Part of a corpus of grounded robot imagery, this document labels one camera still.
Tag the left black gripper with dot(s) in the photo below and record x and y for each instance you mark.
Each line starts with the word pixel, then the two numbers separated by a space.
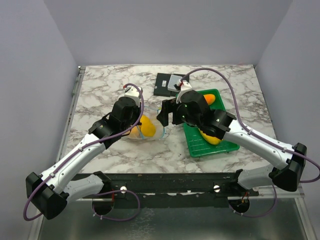
pixel 138 109

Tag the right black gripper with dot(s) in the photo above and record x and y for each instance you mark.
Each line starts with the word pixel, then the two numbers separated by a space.
pixel 168 106

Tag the yellow peach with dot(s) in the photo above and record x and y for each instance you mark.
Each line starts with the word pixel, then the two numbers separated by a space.
pixel 135 133

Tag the yellow lemon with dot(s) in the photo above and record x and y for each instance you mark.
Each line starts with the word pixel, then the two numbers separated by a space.
pixel 146 127

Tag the clear zip top bag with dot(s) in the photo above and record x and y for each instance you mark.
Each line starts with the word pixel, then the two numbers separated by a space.
pixel 151 111

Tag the green plastic tray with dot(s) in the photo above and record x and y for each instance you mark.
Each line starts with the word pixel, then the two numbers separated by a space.
pixel 196 144

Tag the yellow banana bunch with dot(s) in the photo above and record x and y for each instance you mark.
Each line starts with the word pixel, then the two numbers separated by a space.
pixel 210 139

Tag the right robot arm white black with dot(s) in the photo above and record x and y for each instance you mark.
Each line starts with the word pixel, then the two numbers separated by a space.
pixel 286 161

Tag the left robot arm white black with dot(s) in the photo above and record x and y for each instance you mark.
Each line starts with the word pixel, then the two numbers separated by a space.
pixel 53 189

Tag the black flat box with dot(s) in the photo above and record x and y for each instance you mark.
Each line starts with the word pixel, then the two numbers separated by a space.
pixel 161 85

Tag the grey translucent small case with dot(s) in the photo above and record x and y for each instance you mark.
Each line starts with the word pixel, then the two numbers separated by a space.
pixel 174 83

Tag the orange yellow mango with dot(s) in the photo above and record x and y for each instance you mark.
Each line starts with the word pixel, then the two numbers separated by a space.
pixel 210 98

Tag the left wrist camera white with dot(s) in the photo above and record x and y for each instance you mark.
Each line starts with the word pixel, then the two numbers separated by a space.
pixel 133 93

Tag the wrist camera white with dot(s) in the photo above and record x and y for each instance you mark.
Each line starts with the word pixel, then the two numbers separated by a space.
pixel 184 88
pixel 133 93

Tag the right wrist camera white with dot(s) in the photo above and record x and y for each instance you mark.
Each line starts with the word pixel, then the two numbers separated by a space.
pixel 184 88

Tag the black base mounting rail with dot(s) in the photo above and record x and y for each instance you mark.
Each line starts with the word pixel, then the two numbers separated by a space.
pixel 171 190

